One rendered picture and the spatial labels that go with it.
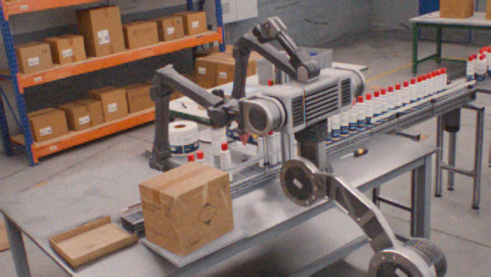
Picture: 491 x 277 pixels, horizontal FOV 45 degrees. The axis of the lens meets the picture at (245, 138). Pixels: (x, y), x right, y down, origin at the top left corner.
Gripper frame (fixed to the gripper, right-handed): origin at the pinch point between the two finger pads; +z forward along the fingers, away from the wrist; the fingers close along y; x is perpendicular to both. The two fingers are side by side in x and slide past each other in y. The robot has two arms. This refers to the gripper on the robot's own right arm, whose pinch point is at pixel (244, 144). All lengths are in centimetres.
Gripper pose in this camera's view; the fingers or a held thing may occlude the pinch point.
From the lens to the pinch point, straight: 315.7
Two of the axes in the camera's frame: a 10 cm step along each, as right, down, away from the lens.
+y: -7.6, 2.6, -5.9
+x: 6.4, 2.0, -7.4
